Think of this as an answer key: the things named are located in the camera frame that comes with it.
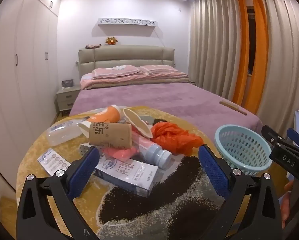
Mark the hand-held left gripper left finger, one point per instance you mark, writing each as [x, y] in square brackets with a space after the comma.
[83, 172]

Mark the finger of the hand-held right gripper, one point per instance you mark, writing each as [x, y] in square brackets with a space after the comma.
[293, 135]
[273, 136]

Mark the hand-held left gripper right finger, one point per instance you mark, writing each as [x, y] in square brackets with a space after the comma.
[214, 172]

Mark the light blue plastic basket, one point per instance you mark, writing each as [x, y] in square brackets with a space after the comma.
[242, 150]

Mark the orange paper cup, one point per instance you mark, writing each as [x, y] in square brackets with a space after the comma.
[107, 115]

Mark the grey dotted packet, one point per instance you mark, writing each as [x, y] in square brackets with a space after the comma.
[85, 148]

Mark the pink packet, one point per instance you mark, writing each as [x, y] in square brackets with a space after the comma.
[122, 153]

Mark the clear plastic bottle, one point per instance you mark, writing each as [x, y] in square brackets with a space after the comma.
[62, 132]

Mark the brown paper cup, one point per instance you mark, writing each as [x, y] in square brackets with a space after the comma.
[109, 133]

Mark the white cardboard box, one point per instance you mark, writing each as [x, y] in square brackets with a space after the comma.
[132, 175]

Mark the wooden stick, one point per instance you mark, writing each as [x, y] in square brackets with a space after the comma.
[233, 107]

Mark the yellow patterned round rug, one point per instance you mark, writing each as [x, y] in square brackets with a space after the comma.
[34, 152]

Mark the orange plastic bag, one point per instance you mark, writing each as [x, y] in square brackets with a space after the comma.
[172, 135]

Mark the bottle with blue cap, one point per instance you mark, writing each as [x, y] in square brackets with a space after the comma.
[157, 155]

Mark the grey nightstand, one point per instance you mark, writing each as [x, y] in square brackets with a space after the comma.
[67, 100]

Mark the beige curtain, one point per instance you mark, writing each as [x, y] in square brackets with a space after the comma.
[287, 55]
[212, 42]

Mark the orange curtain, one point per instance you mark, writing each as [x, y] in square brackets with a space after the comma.
[260, 55]
[240, 42]

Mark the dark window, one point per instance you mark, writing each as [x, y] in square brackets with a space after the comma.
[251, 42]

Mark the purple bed cover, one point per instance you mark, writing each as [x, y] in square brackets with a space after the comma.
[152, 97]

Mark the pink pillow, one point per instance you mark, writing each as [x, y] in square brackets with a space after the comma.
[114, 71]
[157, 68]

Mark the white wardrobe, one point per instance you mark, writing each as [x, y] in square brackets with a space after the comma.
[14, 80]

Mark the beige upholstered bed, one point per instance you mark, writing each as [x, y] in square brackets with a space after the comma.
[127, 55]

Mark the small patterned cloth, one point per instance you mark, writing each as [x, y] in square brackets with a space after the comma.
[93, 46]

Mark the orange plush toy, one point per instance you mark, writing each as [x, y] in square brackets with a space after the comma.
[111, 41]

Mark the small picture frame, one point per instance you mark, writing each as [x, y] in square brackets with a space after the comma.
[67, 83]

